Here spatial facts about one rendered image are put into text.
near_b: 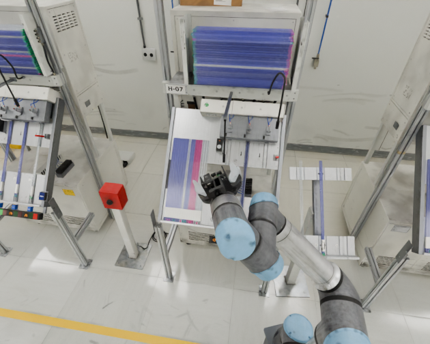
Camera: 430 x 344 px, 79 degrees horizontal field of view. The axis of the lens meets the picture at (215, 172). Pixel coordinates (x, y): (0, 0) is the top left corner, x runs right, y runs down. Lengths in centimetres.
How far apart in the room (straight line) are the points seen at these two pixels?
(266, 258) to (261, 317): 153
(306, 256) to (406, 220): 140
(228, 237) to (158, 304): 168
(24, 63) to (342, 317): 199
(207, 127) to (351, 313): 119
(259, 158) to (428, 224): 97
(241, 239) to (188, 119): 123
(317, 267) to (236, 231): 38
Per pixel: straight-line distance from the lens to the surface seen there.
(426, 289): 269
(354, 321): 89
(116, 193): 178
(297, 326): 128
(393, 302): 249
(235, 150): 157
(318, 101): 325
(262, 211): 66
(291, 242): 74
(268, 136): 154
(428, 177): 184
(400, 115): 210
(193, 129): 163
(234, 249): 52
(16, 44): 198
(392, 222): 209
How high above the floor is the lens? 194
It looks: 40 degrees down
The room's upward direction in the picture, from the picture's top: straight up
